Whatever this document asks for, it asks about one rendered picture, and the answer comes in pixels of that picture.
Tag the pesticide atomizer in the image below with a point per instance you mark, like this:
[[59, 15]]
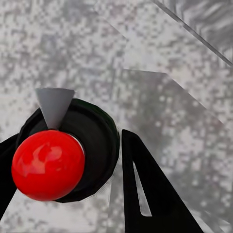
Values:
[[66, 150]]

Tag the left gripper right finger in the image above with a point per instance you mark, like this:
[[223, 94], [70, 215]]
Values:
[[169, 213]]

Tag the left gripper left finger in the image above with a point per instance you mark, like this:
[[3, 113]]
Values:
[[7, 185]]

